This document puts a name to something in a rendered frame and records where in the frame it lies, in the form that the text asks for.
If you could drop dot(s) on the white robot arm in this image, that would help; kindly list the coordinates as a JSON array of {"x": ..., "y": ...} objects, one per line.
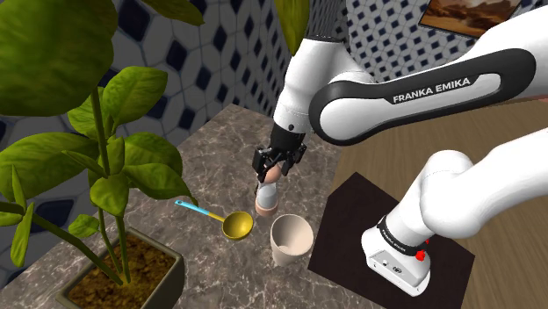
[{"x": 445, "y": 201}]

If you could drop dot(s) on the framed wall picture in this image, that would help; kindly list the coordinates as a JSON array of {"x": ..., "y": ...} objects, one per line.
[{"x": 466, "y": 15}]

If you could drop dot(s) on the beige cup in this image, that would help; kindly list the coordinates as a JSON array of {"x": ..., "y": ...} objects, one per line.
[{"x": 291, "y": 239}]

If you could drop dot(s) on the green potted plant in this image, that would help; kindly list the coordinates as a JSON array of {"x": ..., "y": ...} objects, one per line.
[{"x": 51, "y": 55}]

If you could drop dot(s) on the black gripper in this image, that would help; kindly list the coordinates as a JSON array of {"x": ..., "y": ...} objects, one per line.
[{"x": 286, "y": 141}]

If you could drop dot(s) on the pink and grey bottle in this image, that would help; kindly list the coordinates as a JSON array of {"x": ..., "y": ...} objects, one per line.
[{"x": 267, "y": 197}]

